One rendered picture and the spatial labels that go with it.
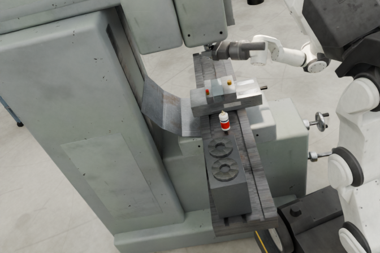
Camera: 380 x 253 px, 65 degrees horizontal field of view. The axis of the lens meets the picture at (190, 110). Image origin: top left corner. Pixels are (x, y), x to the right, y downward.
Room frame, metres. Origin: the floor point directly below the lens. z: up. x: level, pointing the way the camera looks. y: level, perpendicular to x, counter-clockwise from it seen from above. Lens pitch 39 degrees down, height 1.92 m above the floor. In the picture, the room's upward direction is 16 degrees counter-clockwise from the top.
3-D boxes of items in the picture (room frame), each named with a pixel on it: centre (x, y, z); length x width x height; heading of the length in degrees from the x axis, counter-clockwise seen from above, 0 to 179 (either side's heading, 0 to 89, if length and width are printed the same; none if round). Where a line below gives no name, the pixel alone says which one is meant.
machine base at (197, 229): (1.25, 0.08, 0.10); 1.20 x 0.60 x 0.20; 82
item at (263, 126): (1.22, -0.17, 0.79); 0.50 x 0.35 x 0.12; 82
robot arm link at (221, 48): (1.17, -0.24, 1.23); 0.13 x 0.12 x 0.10; 147
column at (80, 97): (1.30, 0.45, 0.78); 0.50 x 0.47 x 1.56; 82
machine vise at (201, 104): (1.19, -0.19, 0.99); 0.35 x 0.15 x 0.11; 81
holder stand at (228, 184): (0.68, -0.06, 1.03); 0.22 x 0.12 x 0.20; 174
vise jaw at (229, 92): (1.19, -0.22, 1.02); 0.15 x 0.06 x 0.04; 171
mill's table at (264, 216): (1.15, -0.16, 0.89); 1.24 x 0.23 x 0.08; 172
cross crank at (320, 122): (1.15, -0.66, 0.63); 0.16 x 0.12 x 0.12; 82
